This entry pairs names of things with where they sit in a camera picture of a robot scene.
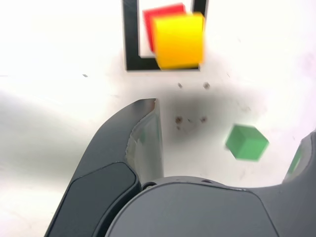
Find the red cube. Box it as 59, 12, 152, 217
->
142, 2, 186, 54

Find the black tape square outline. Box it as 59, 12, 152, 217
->
122, 0, 209, 72

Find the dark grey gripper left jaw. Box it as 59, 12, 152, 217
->
44, 98, 165, 237

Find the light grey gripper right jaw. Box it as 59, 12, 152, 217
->
105, 130, 316, 237

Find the yellow cube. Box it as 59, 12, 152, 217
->
152, 12, 206, 70

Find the green cube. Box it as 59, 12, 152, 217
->
224, 124, 270, 162

